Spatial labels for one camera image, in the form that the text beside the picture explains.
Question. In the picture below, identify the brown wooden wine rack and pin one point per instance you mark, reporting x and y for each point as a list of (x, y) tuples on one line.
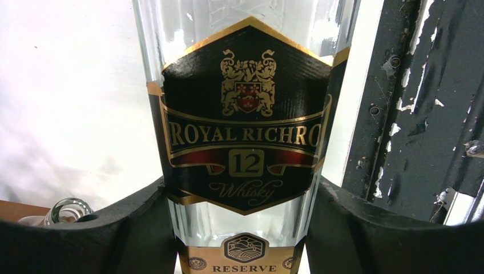
[(12, 211)]

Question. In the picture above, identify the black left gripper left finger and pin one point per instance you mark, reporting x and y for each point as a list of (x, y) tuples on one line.
[(133, 235)]

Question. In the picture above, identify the clear liquor bottle black cap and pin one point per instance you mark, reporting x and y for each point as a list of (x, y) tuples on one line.
[(243, 96)]

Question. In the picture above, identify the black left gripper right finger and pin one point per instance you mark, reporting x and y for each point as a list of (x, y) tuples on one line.
[(349, 235)]

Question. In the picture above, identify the tall clear glass bottle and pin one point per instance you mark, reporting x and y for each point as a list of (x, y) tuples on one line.
[(67, 210)]

